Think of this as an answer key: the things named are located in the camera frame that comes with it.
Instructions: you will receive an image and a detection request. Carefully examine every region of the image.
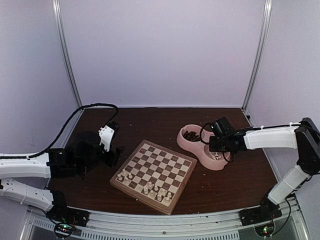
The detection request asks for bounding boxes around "pink double bowl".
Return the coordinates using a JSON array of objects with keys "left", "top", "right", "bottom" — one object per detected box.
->
[{"left": 176, "top": 124, "right": 228, "bottom": 171}]

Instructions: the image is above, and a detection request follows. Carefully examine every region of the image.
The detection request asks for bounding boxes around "white king piece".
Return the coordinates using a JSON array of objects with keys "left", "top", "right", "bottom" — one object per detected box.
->
[{"left": 147, "top": 181, "right": 153, "bottom": 190}]

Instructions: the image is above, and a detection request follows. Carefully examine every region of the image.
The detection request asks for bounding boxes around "white bishop piece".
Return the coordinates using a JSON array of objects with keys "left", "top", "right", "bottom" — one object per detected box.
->
[{"left": 150, "top": 190, "right": 155, "bottom": 198}]

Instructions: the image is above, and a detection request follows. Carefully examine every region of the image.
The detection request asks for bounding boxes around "white rook piece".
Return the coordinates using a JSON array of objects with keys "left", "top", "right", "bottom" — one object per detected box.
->
[{"left": 164, "top": 196, "right": 171, "bottom": 203}]

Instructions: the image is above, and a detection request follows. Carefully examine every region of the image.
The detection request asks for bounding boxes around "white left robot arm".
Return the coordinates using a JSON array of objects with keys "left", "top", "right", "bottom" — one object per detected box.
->
[{"left": 0, "top": 130, "right": 124, "bottom": 222}]

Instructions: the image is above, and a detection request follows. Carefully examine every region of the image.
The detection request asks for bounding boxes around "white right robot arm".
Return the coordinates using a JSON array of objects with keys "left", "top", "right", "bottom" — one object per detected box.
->
[{"left": 208, "top": 117, "right": 320, "bottom": 221}]

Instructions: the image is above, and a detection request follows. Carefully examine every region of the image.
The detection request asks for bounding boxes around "white chess pieces pile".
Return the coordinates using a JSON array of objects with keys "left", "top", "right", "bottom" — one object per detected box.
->
[{"left": 210, "top": 152, "right": 222, "bottom": 160}]

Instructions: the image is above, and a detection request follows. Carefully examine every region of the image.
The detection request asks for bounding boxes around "dark chess pieces pile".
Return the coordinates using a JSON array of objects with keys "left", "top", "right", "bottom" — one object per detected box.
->
[{"left": 182, "top": 131, "right": 200, "bottom": 142}]

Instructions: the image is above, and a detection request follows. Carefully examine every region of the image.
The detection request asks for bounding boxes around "wooden chess board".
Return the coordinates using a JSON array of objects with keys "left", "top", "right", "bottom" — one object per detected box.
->
[{"left": 109, "top": 140, "right": 197, "bottom": 215}]

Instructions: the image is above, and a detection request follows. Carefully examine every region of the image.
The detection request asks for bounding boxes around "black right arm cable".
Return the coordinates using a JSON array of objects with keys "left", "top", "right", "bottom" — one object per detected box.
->
[{"left": 199, "top": 121, "right": 236, "bottom": 164}]

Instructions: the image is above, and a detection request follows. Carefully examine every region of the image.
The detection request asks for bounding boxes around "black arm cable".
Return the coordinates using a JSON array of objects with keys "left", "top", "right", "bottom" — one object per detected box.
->
[
  {"left": 199, "top": 121, "right": 236, "bottom": 164},
  {"left": 0, "top": 102, "right": 119, "bottom": 160}
]

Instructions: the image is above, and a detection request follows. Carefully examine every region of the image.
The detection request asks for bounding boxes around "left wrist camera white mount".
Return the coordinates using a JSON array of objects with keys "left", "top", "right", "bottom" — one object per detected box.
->
[{"left": 98, "top": 121, "right": 120, "bottom": 152}]

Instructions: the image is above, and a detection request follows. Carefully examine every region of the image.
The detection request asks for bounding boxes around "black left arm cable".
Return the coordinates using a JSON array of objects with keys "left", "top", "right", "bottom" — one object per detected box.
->
[{"left": 0, "top": 102, "right": 119, "bottom": 160}]

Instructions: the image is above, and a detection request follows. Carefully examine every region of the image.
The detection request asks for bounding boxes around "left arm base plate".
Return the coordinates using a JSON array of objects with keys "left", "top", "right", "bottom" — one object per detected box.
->
[{"left": 46, "top": 207, "right": 90, "bottom": 227}]

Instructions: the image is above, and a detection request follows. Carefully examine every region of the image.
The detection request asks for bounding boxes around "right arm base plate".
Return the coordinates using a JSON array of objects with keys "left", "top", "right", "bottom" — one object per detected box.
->
[{"left": 239, "top": 206, "right": 282, "bottom": 226}]

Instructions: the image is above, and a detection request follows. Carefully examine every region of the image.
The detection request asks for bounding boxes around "front aluminium rail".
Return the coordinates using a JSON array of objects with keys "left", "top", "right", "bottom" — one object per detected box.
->
[{"left": 24, "top": 202, "right": 305, "bottom": 240}]

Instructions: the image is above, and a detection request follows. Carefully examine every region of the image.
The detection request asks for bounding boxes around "right aluminium frame post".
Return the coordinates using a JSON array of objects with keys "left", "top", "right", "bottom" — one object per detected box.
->
[{"left": 241, "top": 0, "right": 273, "bottom": 112}]

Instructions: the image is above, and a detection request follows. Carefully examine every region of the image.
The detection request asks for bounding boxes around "aluminium frame post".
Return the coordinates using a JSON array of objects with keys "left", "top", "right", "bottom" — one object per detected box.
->
[
  {"left": 241, "top": 0, "right": 273, "bottom": 112},
  {"left": 52, "top": 0, "right": 83, "bottom": 107}
]

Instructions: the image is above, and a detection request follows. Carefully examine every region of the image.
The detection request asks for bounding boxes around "left aluminium frame post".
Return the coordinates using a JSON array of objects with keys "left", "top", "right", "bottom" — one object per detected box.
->
[{"left": 52, "top": 0, "right": 83, "bottom": 107}]

